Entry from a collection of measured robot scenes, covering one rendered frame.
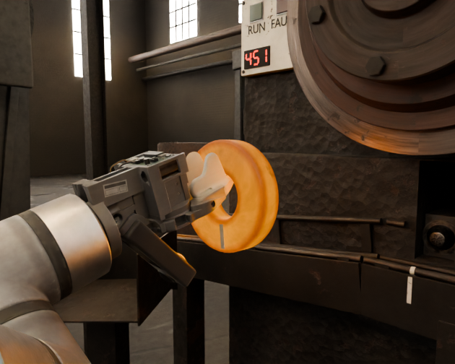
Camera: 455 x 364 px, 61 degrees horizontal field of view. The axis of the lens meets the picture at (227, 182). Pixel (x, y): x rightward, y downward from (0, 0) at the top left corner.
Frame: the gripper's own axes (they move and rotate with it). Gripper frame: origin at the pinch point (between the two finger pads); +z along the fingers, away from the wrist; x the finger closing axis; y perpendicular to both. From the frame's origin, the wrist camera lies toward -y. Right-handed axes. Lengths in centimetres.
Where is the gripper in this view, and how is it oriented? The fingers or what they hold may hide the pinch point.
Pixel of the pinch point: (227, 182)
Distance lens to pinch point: 53.0
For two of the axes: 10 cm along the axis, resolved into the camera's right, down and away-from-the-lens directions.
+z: 6.8, -3.5, 6.4
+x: -7.1, -0.9, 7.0
